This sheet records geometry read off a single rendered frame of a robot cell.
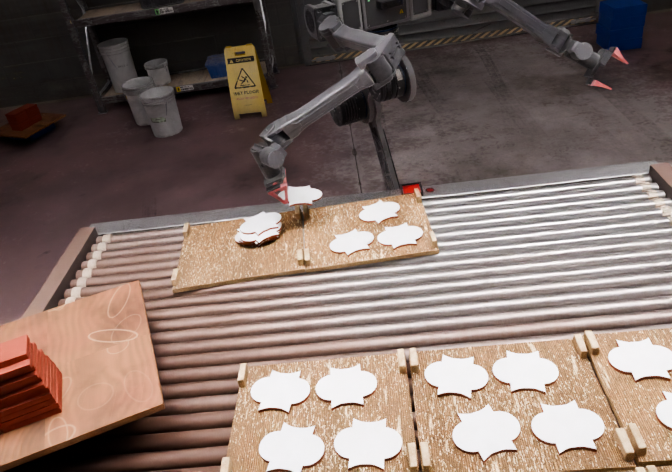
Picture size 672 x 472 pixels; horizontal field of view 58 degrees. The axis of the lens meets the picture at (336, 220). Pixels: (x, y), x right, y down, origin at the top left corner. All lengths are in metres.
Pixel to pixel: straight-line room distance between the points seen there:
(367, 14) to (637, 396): 1.60
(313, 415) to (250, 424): 0.14
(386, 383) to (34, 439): 0.78
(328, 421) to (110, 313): 0.67
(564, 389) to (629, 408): 0.13
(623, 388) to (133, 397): 1.08
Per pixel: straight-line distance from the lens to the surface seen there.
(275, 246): 1.97
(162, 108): 5.42
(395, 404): 1.43
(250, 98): 5.44
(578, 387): 1.49
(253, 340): 1.67
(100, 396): 1.52
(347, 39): 2.07
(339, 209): 2.10
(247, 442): 1.43
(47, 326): 1.80
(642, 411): 1.47
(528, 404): 1.44
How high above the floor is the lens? 2.03
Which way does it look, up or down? 33 degrees down
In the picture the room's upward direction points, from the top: 9 degrees counter-clockwise
